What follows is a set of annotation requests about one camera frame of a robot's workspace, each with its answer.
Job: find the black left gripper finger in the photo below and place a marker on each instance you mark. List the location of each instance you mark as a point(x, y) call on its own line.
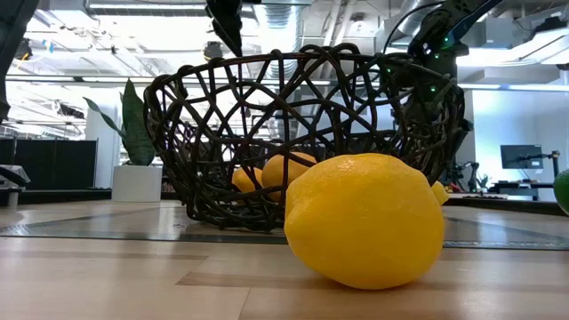
point(226, 20)

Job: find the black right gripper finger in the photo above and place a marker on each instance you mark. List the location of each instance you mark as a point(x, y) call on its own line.
point(466, 129)

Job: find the large yellow lemon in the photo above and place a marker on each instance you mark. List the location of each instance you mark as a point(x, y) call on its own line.
point(364, 222)
point(440, 194)

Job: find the bright green lime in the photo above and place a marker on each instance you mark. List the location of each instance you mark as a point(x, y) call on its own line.
point(563, 191)

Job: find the small yellow-orange fruit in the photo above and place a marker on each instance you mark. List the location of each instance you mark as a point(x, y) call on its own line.
point(245, 182)

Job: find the orange fruit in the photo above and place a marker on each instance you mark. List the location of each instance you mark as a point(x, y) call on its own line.
point(284, 173)

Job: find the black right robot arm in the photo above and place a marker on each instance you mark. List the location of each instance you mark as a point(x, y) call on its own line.
point(440, 26)

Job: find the small black background robot arm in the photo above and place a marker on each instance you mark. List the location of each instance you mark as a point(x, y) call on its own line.
point(473, 175)

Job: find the black computer monitor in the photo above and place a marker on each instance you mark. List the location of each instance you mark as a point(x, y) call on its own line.
point(520, 156)

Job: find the black background desk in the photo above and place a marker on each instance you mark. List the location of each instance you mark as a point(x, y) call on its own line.
point(524, 186)

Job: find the green plant in white pot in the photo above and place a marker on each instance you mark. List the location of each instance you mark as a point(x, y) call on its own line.
point(135, 184)

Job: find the black partition panel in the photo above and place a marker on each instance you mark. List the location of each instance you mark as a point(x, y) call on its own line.
point(53, 164)

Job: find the grey topped white stand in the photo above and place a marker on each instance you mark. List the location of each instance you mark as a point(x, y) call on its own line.
point(11, 173)

